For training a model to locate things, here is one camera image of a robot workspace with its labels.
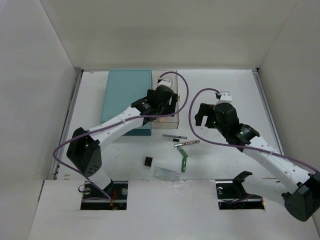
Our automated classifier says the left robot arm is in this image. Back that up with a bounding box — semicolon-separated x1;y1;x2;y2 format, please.
66;85;178;200

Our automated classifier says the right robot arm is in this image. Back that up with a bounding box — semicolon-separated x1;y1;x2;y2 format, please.
194;102;320;222

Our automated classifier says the red lip pencil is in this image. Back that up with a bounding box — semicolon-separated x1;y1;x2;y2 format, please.
174;140;200;148

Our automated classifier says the silver eyeliner pencil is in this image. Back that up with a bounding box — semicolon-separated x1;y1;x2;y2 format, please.
162;134;188;140

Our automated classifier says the green tube upper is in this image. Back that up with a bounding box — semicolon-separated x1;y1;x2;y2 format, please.
177;146;189;158

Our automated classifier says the green tube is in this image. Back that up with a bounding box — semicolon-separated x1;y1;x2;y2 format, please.
181;157;187;173
177;146;189;158

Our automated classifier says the black silver pencil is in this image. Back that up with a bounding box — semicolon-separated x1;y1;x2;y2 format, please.
161;137;180;143

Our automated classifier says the teal drawer box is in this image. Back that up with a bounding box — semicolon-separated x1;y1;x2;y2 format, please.
100;69;153;124

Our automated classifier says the green tube lower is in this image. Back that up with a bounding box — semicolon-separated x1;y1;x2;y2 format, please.
181;157;187;173

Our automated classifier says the small black jar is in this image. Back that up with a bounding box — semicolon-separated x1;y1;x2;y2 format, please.
144;156;153;167

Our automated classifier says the clear plastic tube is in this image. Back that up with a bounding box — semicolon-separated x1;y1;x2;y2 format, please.
154;167;181;182

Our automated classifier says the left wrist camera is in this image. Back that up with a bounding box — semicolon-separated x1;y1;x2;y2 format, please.
156;77;173;88

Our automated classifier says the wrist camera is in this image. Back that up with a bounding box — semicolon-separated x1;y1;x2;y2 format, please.
156;77;173;88
215;90;232;105

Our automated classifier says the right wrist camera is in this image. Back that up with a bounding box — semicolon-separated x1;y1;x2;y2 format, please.
215;90;232;105

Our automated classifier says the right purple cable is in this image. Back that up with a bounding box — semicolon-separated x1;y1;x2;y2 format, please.
188;87;320;203

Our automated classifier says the aluminium rail right edge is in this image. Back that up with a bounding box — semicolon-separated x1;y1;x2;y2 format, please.
251;68;284;154

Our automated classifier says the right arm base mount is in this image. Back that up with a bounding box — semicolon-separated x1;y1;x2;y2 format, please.
215;171;265;210

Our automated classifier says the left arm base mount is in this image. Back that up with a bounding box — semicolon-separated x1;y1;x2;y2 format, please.
78;181;129;211

